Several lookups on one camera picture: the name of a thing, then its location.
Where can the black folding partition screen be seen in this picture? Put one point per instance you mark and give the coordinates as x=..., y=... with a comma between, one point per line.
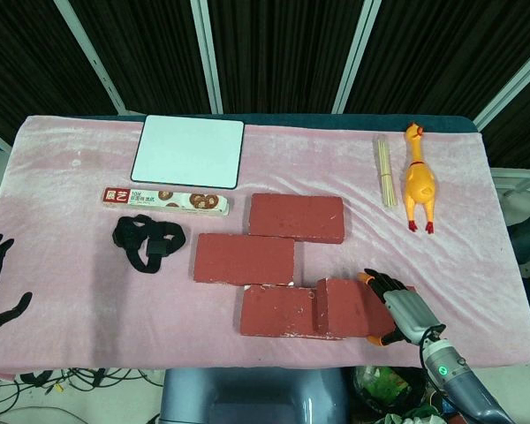
x=269, y=53

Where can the yellow rubber chicken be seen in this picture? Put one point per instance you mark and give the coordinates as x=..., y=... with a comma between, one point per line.
x=419, y=181

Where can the red brick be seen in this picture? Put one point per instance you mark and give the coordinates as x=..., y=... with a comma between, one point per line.
x=344, y=309
x=276, y=311
x=296, y=216
x=243, y=258

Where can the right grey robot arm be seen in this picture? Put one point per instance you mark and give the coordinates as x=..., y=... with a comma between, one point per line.
x=459, y=380

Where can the white pad black edge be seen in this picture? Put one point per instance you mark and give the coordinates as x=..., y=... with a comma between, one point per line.
x=187, y=152

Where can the grey metal stand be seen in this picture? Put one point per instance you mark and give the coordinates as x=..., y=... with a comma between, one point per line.
x=519, y=181

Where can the right black grey robot hand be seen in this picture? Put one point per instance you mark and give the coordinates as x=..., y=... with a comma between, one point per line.
x=408, y=309

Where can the pink velvet cloth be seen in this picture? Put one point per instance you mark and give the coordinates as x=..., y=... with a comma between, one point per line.
x=70, y=265

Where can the green plastic bag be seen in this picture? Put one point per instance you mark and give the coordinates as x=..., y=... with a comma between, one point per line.
x=380, y=384

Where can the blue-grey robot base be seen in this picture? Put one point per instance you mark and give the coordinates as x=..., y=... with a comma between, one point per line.
x=247, y=397

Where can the baking paper box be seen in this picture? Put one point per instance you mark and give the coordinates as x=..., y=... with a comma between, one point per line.
x=163, y=201

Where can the bamboo skewer bundle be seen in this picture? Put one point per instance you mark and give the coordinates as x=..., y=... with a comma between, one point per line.
x=385, y=172

